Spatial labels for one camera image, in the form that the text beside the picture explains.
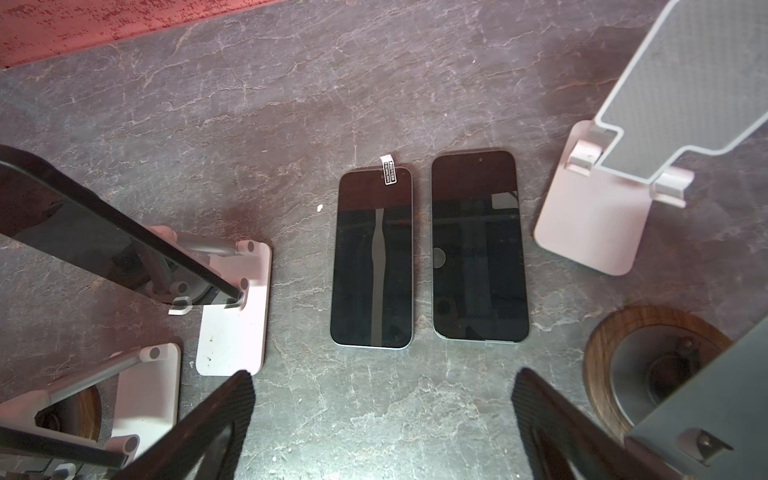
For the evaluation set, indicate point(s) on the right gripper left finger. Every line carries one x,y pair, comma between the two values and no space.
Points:
209,440

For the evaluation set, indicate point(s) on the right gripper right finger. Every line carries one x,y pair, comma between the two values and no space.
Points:
560,441

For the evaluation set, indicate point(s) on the white phone stand front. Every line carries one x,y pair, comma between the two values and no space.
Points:
139,391

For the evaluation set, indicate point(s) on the round wooden stand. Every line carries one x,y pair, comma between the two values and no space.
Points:
79,415

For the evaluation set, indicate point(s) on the silver edged phone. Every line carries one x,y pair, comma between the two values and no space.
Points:
372,303

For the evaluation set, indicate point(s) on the black phone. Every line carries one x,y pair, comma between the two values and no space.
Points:
37,445
479,281
46,210

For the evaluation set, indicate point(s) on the white phone stand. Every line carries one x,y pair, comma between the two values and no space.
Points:
139,391
697,83
232,337

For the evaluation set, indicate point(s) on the grey stand wooden base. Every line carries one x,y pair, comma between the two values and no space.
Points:
679,395

